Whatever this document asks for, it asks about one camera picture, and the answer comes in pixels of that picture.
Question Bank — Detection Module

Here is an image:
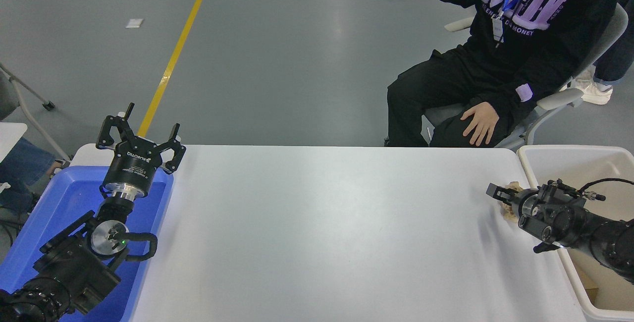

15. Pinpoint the small white table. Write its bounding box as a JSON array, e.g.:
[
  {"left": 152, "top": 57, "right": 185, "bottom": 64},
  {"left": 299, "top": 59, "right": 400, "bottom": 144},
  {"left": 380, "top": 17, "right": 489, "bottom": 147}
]
[{"left": 0, "top": 122, "right": 28, "bottom": 162}]

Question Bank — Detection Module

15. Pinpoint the grey white office chair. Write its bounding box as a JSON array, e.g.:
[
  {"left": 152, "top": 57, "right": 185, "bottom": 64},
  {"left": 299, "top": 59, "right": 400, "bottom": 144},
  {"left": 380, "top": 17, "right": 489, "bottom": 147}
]
[{"left": 422, "top": 2, "right": 630, "bottom": 152}]

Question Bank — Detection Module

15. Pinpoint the person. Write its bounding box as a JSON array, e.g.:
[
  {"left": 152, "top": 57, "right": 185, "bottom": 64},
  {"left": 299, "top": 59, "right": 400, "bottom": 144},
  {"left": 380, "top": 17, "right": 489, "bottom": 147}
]
[
  {"left": 574, "top": 0, "right": 634, "bottom": 106},
  {"left": 384, "top": 0, "right": 626, "bottom": 148},
  {"left": 0, "top": 138, "right": 70, "bottom": 218}
]

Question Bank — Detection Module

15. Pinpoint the person's left hand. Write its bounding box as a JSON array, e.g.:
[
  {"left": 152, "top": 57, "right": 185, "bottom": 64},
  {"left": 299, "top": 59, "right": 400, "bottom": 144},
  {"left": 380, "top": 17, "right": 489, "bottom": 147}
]
[{"left": 460, "top": 102, "right": 500, "bottom": 147}]

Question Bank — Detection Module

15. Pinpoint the brown cardboard piece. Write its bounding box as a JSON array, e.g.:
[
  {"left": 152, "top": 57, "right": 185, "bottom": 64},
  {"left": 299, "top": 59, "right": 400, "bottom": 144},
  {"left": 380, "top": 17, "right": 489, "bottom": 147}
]
[{"left": 576, "top": 265, "right": 600, "bottom": 304}]

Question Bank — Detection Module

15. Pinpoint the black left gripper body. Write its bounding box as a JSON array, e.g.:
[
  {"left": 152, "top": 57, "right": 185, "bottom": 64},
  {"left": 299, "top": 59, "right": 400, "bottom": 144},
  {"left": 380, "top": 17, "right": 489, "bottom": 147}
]
[{"left": 103, "top": 136, "right": 164, "bottom": 196}]

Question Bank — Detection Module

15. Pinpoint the grey chair with metal legs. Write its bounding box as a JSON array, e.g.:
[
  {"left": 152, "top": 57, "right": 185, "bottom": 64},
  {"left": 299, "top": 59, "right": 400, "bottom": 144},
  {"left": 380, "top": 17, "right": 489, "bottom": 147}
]
[{"left": 0, "top": 62, "right": 71, "bottom": 162}]

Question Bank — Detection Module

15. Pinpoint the large pale plastic bin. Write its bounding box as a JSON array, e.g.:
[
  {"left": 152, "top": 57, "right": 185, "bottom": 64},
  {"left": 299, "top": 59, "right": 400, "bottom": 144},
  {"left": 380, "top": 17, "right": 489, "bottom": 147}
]
[{"left": 517, "top": 145, "right": 634, "bottom": 322}]

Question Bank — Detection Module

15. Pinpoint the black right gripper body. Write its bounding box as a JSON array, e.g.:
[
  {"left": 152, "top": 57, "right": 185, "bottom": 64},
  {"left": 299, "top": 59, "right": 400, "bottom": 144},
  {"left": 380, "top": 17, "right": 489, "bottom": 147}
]
[{"left": 512, "top": 188, "right": 542, "bottom": 220}]

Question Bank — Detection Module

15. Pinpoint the blue plastic tray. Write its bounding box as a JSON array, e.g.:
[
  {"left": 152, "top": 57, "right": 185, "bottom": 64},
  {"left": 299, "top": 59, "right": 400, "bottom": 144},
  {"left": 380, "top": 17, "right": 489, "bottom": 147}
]
[{"left": 0, "top": 165, "right": 174, "bottom": 322}]

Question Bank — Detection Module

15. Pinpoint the tan paper ball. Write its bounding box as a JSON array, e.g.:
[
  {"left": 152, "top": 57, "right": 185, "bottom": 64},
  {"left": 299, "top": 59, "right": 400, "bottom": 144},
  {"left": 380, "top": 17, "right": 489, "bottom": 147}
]
[{"left": 498, "top": 180, "right": 524, "bottom": 222}]

